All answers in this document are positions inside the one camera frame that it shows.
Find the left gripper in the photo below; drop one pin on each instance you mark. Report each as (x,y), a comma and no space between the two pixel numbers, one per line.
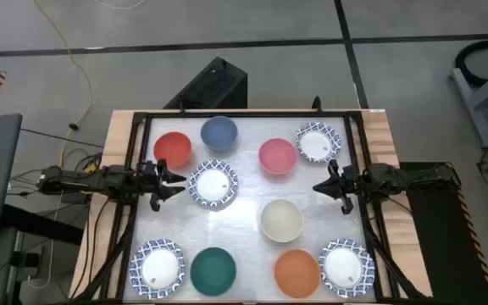
(147,180)

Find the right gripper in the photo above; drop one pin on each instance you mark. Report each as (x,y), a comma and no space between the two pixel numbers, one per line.
(356,182)

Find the blue patterned white plate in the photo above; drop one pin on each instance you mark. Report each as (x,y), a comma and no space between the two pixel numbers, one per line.
(213,183)
(318,142)
(157,269)
(347,267)

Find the pink bowl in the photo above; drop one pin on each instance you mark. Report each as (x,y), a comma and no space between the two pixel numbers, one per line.
(278,156)

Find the orange bowl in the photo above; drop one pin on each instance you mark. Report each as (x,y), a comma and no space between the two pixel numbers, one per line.
(297,273)

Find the green bowl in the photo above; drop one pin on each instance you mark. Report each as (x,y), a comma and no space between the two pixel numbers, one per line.
(213,271)

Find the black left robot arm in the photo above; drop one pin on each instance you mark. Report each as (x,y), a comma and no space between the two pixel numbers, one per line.
(79,182)

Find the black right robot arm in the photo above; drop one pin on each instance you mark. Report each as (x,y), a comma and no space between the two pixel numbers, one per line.
(417,178)

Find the red bowl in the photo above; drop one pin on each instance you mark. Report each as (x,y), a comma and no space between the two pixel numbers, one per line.
(173,149)

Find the cream bowl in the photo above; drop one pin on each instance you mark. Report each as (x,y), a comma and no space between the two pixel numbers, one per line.
(282,220)

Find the blue bowl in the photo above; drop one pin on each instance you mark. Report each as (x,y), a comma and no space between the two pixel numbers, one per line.
(219,132)

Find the white glossy table sheet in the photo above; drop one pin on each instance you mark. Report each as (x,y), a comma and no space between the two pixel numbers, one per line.
(248,186)

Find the black computer tower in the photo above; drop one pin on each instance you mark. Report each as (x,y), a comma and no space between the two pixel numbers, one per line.
(214,84)

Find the grey metal stand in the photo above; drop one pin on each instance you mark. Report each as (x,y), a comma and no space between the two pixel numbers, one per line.
(477,97)

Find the black metal table frame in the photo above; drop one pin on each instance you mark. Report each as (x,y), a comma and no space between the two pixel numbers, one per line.
(244,114)

